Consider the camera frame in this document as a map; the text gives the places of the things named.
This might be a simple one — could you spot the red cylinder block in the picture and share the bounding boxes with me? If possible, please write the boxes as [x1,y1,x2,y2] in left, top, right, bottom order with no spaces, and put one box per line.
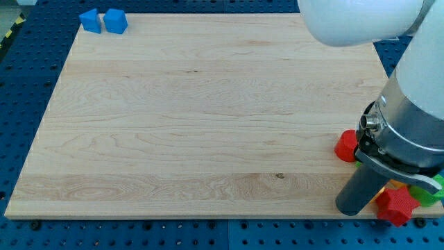
[334,129,357,163]

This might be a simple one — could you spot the blue block left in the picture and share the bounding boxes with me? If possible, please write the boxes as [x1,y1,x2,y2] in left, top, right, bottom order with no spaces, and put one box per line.
[78,8,101,34]

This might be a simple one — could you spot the blue cube right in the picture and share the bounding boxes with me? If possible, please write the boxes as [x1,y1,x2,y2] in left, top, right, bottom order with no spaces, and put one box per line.
[103,8,128,34]

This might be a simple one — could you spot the wooden board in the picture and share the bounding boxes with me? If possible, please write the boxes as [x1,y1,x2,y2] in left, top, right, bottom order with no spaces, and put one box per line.
[5,14,387,219]

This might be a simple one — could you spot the orange block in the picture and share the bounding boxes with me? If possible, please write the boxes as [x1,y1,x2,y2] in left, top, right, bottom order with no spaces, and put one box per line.
[370,179,408,203]

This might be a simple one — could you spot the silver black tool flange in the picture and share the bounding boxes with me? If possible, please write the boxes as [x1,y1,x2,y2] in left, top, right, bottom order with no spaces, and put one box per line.
[354,74,443,194]

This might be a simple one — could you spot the green star block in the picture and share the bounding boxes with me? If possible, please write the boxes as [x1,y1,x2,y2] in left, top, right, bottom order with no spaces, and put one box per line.
[407,174,443,209]

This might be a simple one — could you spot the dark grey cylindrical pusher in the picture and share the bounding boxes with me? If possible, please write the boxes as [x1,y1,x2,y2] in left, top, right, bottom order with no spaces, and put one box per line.
[335,164,389,216]

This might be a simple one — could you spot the red star block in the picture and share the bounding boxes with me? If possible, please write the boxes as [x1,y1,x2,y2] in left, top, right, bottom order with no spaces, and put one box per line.
[375,186,420,227]

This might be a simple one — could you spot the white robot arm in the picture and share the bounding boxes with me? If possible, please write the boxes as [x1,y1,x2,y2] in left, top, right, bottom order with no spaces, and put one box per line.
[298,0,443,216]

